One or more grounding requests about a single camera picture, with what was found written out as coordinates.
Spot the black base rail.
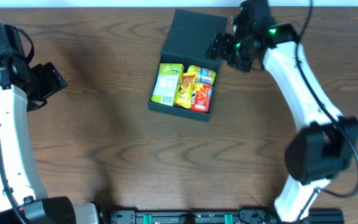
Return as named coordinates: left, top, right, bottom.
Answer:
left=109, top=209, right=345, bottom=224

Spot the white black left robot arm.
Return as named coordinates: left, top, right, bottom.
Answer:
left=0, top=48, right=101, bottom=223

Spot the red chips can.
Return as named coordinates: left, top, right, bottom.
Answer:
left=190, top=82, right=213, bottom=113

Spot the yellow snack packet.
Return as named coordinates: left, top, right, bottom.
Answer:
left=175, top=72, right=197, bottom=109

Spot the dark green box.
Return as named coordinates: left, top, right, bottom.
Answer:
left=147, top=9, right=227, bottom=122

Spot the green yellow juice carton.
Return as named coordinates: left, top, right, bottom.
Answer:
left=151, top=63, right=185, bottom=106

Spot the yellow mentos bottle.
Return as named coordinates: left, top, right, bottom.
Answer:
left=188, top=65, right=216, bottom=85

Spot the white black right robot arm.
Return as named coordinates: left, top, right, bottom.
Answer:
left=208, top=24, right=358, bottom=223

